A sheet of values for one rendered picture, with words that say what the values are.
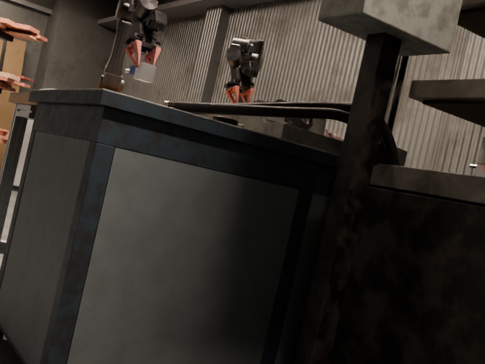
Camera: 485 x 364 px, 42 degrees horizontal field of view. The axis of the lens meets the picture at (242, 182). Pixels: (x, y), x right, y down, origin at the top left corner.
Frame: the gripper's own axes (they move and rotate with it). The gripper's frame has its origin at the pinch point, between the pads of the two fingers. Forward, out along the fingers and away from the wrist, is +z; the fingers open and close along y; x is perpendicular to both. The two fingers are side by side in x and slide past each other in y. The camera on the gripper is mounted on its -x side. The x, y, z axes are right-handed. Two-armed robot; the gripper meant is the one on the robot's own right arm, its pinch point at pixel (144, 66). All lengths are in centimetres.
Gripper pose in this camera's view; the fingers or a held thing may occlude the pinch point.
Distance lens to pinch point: 205.9
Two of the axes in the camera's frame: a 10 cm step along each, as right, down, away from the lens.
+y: 7.2, 1.6, 6.8
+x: -6.8, 3.3, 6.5
